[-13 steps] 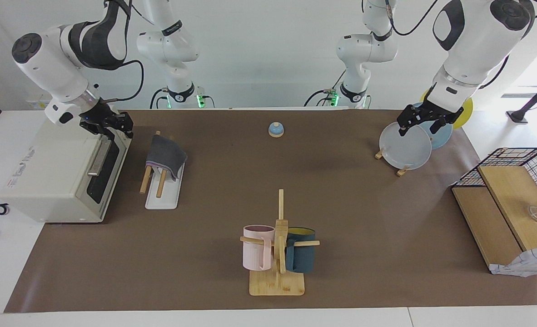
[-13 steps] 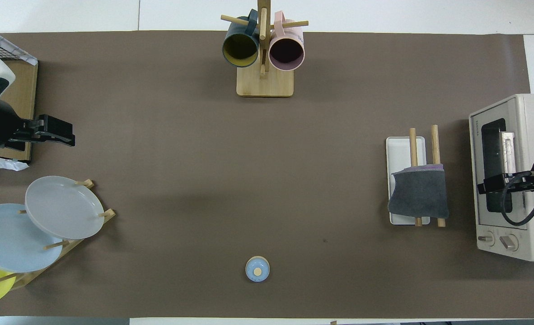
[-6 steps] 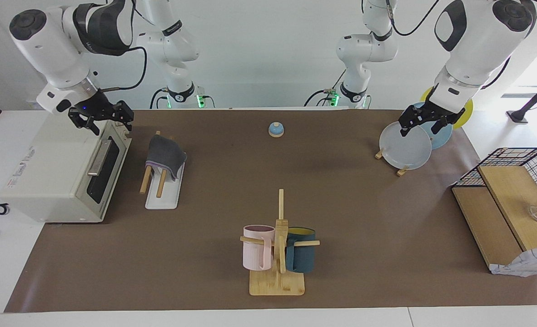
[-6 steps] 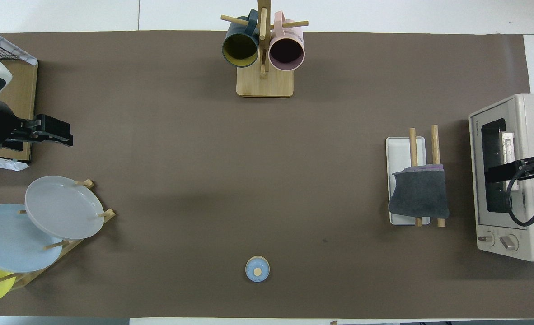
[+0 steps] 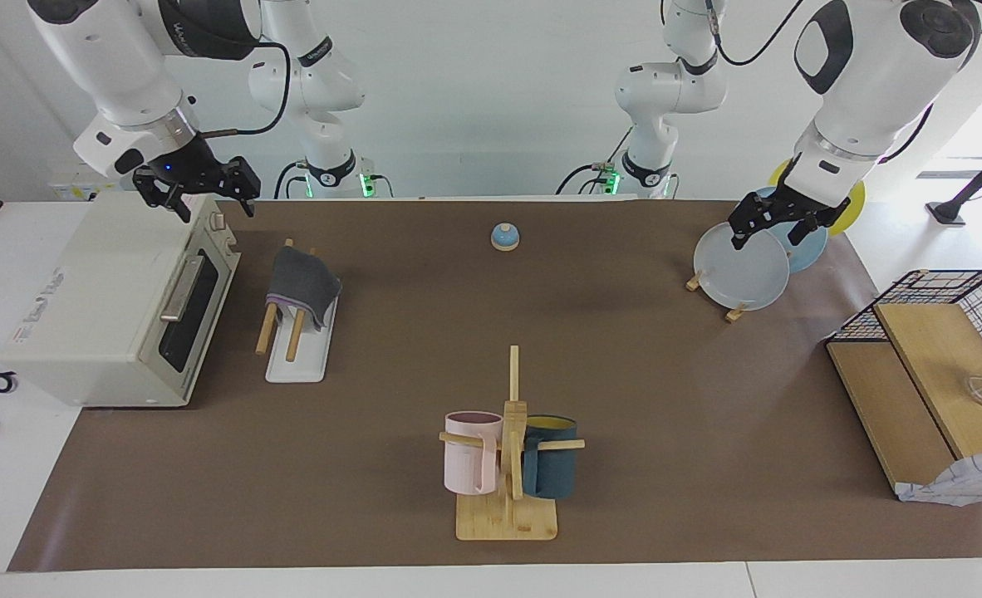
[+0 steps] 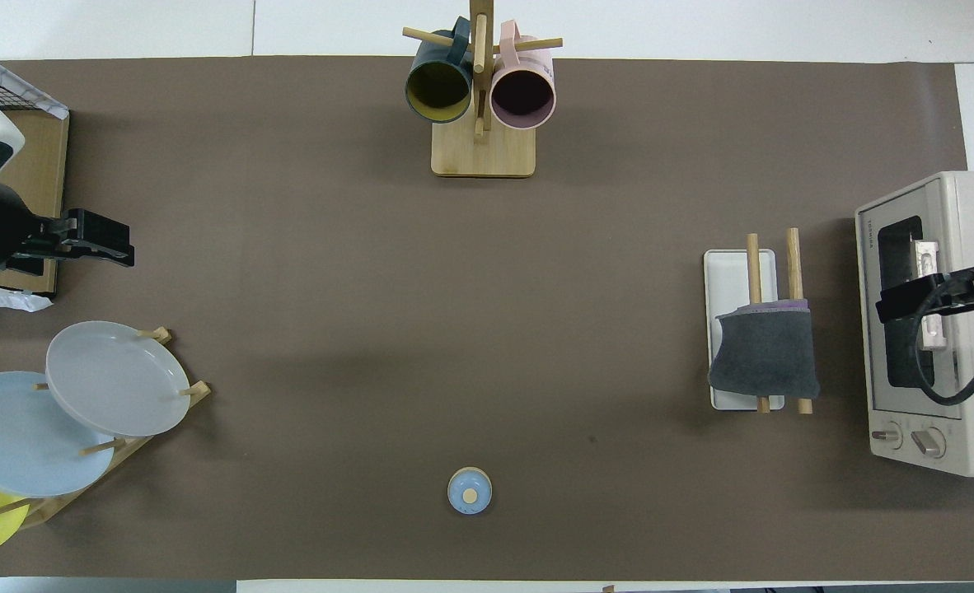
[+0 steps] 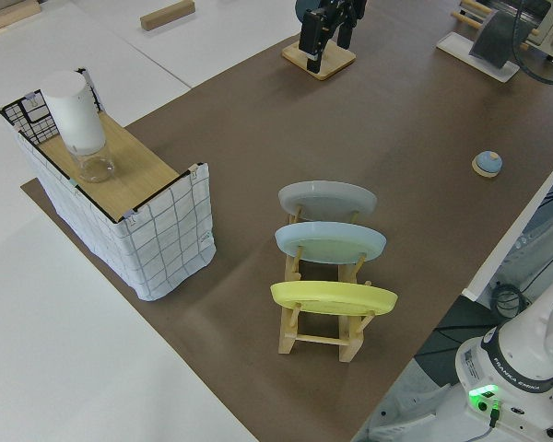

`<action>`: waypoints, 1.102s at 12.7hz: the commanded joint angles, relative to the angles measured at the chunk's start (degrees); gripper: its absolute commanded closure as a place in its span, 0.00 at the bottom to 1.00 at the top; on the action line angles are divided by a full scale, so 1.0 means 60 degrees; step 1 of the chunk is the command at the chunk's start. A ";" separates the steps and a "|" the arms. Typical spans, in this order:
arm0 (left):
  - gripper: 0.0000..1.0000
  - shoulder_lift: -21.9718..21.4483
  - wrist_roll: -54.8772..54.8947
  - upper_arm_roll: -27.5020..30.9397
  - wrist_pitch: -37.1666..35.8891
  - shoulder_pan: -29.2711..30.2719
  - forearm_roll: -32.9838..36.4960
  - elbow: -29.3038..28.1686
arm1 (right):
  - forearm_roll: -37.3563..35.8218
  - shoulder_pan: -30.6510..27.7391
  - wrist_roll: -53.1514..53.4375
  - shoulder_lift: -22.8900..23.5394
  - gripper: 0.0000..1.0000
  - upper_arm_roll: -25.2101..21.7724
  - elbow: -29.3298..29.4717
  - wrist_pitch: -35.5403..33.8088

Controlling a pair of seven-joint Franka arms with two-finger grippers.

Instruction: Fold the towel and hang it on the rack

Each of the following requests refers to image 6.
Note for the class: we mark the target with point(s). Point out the purple and grey towel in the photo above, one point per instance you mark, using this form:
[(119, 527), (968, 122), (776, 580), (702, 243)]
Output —
[(767, 354)]

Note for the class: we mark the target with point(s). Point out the wooden plate rack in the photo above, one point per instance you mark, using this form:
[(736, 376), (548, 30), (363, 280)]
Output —
[(137, 449)]

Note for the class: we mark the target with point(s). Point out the beige toaster oven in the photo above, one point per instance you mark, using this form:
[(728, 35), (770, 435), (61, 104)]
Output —
[(973, 412)]

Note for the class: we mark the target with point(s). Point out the grey plate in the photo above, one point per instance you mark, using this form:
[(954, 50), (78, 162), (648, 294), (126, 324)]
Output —
[(116, 379)]

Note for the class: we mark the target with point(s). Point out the white rectangular tray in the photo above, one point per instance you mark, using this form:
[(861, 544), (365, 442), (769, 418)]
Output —
[(730, 280)]

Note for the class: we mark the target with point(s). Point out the light blue plate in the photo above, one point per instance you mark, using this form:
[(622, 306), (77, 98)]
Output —
[(9, 436)]

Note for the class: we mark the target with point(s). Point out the dark teal mug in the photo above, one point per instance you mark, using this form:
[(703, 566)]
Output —
[(437, 86)]

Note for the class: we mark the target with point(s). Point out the wooden mug tree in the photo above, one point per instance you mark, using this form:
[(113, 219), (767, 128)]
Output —
[(483, 152)]

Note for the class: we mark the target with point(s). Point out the brown table mat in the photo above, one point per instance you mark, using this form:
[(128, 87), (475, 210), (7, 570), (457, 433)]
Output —
[(487, 329)]

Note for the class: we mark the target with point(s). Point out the pink mug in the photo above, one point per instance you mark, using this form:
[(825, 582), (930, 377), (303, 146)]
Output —
[(522, 95)]

